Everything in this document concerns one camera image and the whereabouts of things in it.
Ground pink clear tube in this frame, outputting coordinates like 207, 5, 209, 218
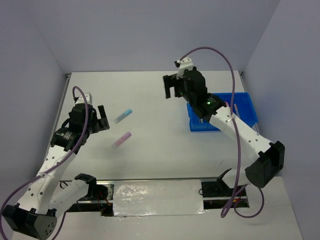
111, 132, 132, 149

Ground orange capped clear tube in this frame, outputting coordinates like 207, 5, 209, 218
234, 104, 241, 118

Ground blue capped clear tube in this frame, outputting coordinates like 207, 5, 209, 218
113, 108, 133, 124

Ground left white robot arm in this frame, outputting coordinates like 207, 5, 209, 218
1, 103, 110, 240

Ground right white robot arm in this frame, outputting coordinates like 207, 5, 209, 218
162, 68, 285, 189

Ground blue divided plastic bin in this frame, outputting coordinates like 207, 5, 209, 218
186, 92, 258, 132

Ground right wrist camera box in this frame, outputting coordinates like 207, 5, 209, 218
174, 56, 195, 78

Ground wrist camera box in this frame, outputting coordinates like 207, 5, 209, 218
74, 92, 93, 105
174, 56, 195, 78

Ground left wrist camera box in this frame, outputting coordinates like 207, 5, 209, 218
74, 92, 93, 105

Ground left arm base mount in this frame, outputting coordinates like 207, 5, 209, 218
67, 173, 115, 217

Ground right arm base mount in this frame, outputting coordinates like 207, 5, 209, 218
198, 169, 233, 210

